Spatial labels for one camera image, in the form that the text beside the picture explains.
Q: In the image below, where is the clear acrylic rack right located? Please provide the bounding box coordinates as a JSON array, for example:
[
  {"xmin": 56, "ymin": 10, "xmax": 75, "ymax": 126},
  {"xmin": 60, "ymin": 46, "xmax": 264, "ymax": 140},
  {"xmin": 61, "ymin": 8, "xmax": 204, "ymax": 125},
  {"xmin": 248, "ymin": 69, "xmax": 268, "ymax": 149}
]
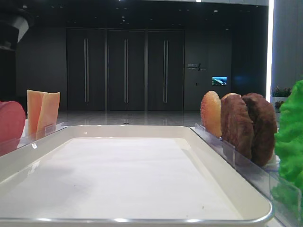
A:
[{"xmin": 192, "ymin": 123, "xmax": 303, "ymax": 227}]

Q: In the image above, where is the brown meat patty right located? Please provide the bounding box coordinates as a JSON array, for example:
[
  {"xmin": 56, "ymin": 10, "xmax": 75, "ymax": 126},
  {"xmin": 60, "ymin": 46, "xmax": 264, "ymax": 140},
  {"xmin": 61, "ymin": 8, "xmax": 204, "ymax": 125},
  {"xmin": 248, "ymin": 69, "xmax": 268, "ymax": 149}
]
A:
[{"xmin": 242, "ymin": 93, "xmax": 277, "ymax": 166}]

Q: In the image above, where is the potted plant background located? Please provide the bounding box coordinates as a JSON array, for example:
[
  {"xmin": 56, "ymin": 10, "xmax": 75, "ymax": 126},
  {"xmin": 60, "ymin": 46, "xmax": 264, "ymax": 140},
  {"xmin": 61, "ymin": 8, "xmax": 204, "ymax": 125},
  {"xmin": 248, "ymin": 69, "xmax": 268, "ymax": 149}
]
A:
[{"xmin": 270, "ymin": 87, "xmax": 292, "ymax": 113}]

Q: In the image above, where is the sesame bun top left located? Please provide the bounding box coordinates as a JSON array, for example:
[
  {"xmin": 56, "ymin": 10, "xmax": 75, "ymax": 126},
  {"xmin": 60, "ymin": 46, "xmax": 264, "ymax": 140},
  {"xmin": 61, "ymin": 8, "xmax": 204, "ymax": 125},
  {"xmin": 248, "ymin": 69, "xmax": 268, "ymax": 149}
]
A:
[{"xmin": 200, "ymin": 90, "xmax": 222, "ymax": 138}]

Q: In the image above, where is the dark triple door panel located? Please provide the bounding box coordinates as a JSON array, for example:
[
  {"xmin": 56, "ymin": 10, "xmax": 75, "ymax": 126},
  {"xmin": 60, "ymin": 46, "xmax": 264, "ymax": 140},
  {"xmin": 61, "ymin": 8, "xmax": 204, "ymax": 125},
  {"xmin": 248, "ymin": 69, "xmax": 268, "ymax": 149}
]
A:
[{"xmin": 66, "ymin": 29, "xmax": 185, "ymax": 111}]

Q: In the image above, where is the orange cheese slice left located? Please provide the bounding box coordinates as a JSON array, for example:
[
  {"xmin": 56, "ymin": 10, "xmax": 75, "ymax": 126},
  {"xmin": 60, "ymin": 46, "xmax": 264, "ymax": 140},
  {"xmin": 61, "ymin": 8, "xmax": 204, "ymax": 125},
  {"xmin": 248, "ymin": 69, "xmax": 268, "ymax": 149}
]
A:
[{"xmin": 27, "ymin": 90, "xmax": 46, "ymax": 135}]

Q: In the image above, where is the small wall display screen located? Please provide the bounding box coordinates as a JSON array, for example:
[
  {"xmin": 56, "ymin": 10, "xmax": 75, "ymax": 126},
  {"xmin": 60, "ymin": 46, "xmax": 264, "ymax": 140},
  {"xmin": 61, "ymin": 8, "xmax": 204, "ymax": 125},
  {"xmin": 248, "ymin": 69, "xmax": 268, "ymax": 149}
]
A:
[{"xmin": 212, "ymin": 76, "xmax": 227, "ymax": 86}]

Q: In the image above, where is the clear acrylic rack left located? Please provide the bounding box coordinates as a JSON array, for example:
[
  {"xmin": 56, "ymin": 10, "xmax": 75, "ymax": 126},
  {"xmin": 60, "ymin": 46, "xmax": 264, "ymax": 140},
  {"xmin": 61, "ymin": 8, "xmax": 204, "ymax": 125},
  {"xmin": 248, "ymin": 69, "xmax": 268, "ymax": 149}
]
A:
[{"xmin": 0, "ymin": 122, "xmax": 67, "ymax": 156}]

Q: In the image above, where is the brown meat patty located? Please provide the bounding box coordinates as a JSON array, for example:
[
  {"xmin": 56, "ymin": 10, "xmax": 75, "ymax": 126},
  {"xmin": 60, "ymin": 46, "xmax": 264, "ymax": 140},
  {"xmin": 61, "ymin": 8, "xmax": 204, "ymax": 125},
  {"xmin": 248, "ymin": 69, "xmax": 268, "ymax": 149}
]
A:
[
  {"xmin": 242, "ymin": 93, "xmax": 277, "ymax": 166},
  {"xmin": 221, "ymin": 96, "xmax": 254, "ymax": 160}
]

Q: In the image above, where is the white rectangular metal tray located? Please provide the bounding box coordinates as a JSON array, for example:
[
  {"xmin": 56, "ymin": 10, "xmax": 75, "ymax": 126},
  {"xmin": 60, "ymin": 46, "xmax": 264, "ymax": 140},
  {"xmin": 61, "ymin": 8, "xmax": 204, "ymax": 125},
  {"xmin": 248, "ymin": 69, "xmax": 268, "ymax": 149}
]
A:
[{"xmin": 0, "ymin": 126, "xmax": 274, "ymax": 227}]

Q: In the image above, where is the brown meat patty left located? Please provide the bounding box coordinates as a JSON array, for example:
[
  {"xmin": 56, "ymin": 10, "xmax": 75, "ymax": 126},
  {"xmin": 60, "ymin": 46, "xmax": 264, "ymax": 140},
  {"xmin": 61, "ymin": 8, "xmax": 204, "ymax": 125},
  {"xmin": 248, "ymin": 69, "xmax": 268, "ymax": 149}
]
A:
[{"xmin": 221, "ymin": 96, "xmax": 254, "ymax": 160}]

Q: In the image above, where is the clear acrylic rack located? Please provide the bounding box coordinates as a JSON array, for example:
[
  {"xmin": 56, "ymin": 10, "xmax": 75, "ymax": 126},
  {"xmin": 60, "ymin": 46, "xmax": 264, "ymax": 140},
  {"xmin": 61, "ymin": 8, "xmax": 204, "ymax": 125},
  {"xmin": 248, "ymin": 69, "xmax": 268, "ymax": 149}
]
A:
[
  {"xmin": 192, "ymin": 123, "xmax": 303, "ymax": 227},
  {"xmin": 0, "ymin": 122, "xmax": 67, "ymax": 156}
]

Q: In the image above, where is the orange cheese slice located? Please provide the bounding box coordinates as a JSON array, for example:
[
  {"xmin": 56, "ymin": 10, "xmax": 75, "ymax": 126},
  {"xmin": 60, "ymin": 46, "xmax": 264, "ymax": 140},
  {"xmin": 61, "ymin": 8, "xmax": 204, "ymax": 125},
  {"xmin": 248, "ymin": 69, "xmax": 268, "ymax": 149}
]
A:
[
  {"xmin": 27, "ymin": 90, "xmax": 46, "ymax": 135},
  {"xmin": 37, "ymin": 92, "xmax": 60, "ymax": 132}
]

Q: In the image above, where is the orange cheese slice right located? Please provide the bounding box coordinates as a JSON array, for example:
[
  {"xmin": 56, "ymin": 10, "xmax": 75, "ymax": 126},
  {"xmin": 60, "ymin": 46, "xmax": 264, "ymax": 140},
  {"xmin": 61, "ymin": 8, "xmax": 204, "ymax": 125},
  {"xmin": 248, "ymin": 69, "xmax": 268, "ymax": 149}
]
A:
[{"xmin": 37, "ymin": 92, "xmax": 60, "ymax": 132}]

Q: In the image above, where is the green lettuce leaf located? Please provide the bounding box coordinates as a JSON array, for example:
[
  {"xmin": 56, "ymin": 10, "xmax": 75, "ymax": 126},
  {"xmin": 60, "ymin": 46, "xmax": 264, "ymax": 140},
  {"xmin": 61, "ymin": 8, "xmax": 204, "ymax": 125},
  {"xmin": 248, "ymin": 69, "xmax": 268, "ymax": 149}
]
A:
[{"xmin": 273, "ymin": 80, "xmax": 303, "ymax": 215}]

